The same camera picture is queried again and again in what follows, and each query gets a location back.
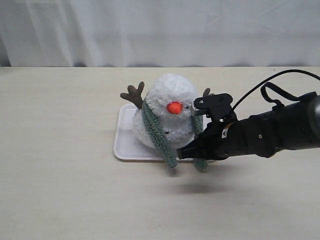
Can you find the white backdrop curtain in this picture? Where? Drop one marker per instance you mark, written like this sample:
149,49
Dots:
159,33

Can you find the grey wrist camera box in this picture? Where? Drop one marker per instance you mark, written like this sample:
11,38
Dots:
214,106

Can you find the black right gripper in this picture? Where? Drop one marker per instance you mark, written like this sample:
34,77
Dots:
218,141

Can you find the white plush snowman toy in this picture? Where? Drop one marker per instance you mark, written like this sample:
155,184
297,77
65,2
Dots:
170,93

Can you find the white plastic tray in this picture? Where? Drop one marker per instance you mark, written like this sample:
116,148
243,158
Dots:
131,138

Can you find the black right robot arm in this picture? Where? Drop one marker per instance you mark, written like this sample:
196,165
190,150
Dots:
292,127

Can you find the green fluffy scarf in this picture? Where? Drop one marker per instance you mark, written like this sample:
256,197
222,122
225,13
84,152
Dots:
160,141

